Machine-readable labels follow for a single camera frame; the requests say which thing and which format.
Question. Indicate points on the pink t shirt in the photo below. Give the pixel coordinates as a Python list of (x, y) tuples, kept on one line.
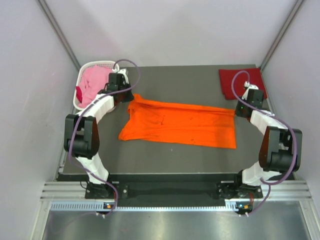
[(92, 81)]

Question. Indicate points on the orange t shirt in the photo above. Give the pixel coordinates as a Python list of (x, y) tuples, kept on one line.
[(179, 123)]

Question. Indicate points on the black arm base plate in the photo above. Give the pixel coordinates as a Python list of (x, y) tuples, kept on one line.
[(216, 190)]

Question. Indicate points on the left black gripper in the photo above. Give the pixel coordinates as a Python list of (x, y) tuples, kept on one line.
[(129, 97)]

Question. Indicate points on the white plastic laundry basket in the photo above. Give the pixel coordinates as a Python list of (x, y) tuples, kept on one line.
[(107, 63)]

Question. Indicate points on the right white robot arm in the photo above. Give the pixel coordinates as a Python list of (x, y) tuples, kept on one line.
[(280, 150)]

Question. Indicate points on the aluminium frame rail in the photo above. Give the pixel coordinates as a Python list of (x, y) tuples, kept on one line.
[(289, 190)]

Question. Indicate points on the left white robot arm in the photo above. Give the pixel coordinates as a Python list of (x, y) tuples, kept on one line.
[(81, 135)]

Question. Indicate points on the dark red cloth in basket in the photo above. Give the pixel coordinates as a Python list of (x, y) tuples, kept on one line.
[(79, 93)]

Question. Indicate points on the grey slotted cable duct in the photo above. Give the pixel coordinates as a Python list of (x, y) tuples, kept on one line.
[(229, 206)]

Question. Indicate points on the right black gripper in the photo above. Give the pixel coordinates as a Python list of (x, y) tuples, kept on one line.
[(238, 113)]

